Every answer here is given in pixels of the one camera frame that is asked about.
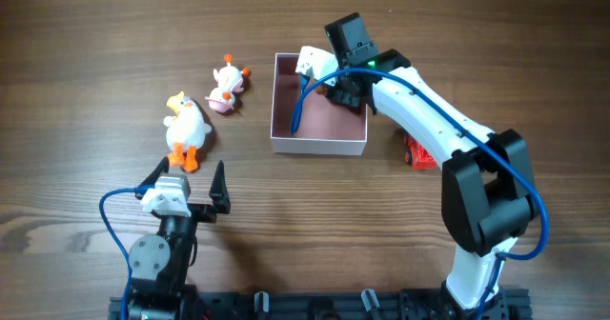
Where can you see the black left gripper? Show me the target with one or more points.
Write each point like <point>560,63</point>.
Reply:
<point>204,211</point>

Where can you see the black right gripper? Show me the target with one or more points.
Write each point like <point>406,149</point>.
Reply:
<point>347,97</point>

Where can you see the white box pink interior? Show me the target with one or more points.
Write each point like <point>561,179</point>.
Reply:
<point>325,128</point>

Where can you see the red toy fire truck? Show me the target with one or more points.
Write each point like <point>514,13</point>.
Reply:
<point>416,156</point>

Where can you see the brown plush capybara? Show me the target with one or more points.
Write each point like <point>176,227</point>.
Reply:
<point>321,89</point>

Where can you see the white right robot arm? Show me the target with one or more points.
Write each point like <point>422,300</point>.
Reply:
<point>489,202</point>

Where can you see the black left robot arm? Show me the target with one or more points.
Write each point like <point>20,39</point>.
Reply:
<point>159,262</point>

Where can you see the white plush duck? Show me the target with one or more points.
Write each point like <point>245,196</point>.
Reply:
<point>186,131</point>

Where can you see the pink hat duck toy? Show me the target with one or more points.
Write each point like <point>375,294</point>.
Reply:
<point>229,82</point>

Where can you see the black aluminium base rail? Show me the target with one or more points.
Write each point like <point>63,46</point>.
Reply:
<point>367,304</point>

